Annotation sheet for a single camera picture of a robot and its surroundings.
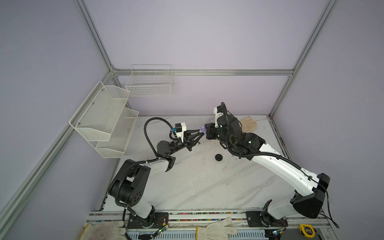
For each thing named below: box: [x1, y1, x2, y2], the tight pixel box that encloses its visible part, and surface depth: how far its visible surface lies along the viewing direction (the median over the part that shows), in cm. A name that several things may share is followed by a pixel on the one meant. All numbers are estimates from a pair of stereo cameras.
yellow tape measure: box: [299, 224, 316, 238], surface depth 70 cm
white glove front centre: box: [198, 217, 238, 240], surface depth 72 cm
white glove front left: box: [78, 221, 127, 240], surface depth 72 cm
